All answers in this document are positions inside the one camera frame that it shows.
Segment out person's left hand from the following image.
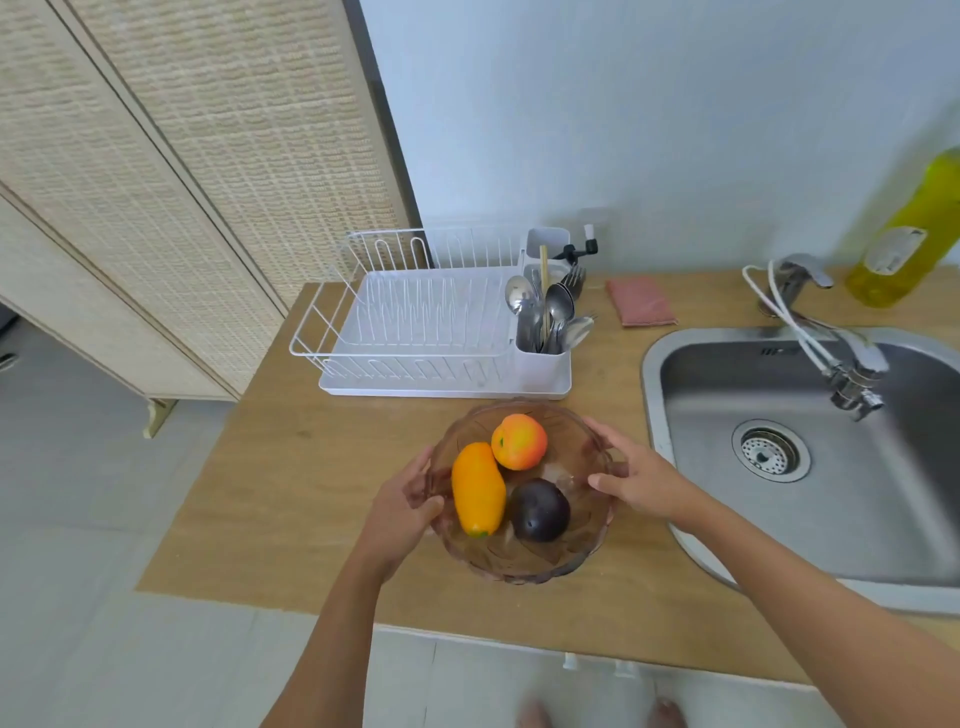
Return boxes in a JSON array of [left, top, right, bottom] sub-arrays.
[[352, 447, 447, 583]]

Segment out person's right hand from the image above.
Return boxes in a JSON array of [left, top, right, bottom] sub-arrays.
[[583, 416, 711, 531]]

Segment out clear brown glass bowl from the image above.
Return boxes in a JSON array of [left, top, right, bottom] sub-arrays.
[[424, 399, 628, 587]]

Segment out person's left forearm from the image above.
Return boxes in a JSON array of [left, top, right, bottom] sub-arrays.
[[261, 551, 400, 728]]

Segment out person's right forearm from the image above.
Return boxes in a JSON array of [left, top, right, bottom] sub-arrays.
[[675, 491, 960, 728]]

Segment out elongated orange mango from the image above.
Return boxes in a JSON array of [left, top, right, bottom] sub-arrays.
[[451, 442, 509, 539]]

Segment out dark purple plum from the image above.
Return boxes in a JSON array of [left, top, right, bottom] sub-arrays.
[[509, 478, 572, 544]]

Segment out round orange red peach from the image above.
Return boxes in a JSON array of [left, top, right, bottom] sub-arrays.
[[491, 413, 549, 472]]

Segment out white plastic cutlery holder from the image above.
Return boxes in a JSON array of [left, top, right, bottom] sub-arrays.
[[513, 227, 573, 393]]

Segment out stainless steel sink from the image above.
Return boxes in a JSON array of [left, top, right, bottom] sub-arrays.
[[640, 325, 960, 618]]

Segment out shiny oval steel spoon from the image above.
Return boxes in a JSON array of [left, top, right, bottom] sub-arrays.
[[561, 315, 597, 354]]

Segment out steel sink drain strainer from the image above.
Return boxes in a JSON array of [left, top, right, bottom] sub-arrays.
[[731, 418, 813, 484]]

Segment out pink cleaning cloth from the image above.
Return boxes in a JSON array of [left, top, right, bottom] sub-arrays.
[[605, 275, 679, 330]]

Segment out dark steel spoon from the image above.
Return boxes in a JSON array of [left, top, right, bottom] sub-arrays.
[[544, 282, 577, 355]]

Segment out white plastic drip tray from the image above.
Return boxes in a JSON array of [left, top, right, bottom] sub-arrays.
[[318, 265, 573, 399]]

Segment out round steel spoon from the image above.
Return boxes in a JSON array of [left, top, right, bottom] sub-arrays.
[[504, 275, 537, 352]]

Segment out black white kitchen tool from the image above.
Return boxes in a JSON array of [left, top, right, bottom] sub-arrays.
[[558, 222, 602, 266]]

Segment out chrome faucet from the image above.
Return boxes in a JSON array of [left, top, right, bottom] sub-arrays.
[[768, 253, 891, 423]]

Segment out yellow green liquid bottle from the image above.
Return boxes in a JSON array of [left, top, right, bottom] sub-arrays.
[[844, 146, 960, 310]]

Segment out beige rattan cabinet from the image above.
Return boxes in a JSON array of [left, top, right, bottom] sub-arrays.
[[0, 0, 423, 441]]

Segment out white faucet hose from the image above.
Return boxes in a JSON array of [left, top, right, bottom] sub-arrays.
[[741, 260, 843, 378]]

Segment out white wire dish rack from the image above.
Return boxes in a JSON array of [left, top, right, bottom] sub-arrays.
[[289, 226, 528, 384]]

